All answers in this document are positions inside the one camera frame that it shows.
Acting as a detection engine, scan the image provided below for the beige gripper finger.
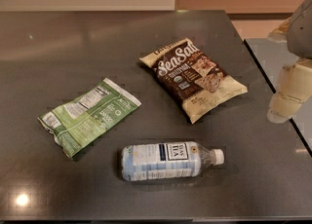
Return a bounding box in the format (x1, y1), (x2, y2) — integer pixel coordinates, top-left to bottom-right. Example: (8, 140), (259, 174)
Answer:
(267, 57), (312, 124)
(267, 18), (291, 43)

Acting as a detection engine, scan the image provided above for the brown sea salt chip bag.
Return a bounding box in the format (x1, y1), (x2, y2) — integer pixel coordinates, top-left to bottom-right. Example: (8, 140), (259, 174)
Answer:
(140, 38), (248, 124)

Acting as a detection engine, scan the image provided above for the blue label plastic bottle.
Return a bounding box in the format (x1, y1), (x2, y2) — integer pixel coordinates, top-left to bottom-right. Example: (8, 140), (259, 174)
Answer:
(121, 141), (225, 181)

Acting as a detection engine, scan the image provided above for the green snack bag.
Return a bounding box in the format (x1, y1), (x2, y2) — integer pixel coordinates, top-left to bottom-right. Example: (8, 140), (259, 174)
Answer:
(38, 78), (141, 159)

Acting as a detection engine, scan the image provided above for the grey side table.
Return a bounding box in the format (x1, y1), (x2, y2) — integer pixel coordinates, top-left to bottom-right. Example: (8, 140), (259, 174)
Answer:
(244, 39), (312, 153)

